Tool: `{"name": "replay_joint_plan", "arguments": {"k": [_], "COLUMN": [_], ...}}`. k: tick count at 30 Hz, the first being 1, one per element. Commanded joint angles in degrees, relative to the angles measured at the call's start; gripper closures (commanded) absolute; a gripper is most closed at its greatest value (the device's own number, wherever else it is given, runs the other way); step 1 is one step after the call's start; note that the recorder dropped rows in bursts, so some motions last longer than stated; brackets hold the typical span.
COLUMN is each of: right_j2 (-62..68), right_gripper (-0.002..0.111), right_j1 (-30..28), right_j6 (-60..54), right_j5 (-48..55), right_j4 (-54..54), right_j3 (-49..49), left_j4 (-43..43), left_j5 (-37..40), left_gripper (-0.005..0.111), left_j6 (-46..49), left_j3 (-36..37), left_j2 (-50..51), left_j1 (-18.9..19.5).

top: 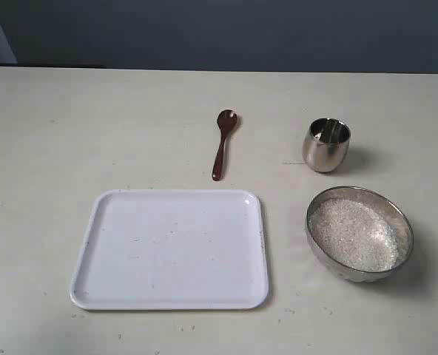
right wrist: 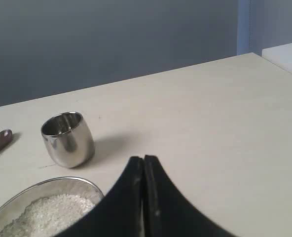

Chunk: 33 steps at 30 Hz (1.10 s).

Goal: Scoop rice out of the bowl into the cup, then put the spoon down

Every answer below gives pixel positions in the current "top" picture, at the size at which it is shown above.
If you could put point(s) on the small steel cup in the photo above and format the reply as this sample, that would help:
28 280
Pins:
326 144

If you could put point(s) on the steel bowl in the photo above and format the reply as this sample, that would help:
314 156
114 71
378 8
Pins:
381 205

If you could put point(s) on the white rice in bowl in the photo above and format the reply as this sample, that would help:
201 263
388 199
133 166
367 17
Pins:
355 235

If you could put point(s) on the dark red wooden spoon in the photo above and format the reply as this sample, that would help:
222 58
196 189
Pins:
227 120

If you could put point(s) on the white rectangular plastic tray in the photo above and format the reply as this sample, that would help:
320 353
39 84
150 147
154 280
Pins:
172 249

